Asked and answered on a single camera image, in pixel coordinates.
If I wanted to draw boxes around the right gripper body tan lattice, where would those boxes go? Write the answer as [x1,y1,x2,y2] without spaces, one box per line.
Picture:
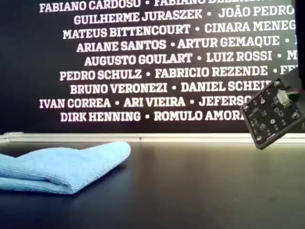
[295,0,305,72]

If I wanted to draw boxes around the light blue microfibre cloth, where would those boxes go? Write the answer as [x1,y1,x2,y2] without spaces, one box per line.
[0,141,132,195]

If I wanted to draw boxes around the black banner with white names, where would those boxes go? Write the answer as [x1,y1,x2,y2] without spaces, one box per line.
[0,0,298,134]

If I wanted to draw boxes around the grey right camera bracket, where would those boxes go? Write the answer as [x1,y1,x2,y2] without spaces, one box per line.
[280,68,305,95]

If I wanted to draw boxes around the aluminium table frame rail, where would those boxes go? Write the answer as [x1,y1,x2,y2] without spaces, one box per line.
[0,132,305,145]

